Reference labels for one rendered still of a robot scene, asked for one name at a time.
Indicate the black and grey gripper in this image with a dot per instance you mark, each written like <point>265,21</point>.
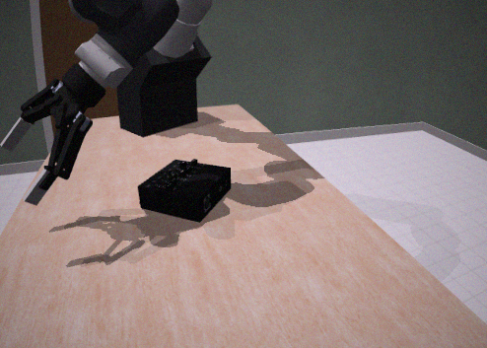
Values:
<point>68,108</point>

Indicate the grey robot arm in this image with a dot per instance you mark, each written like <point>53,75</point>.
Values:
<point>130,28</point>

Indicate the black lighting desk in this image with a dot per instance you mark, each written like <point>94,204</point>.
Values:
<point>196,189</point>

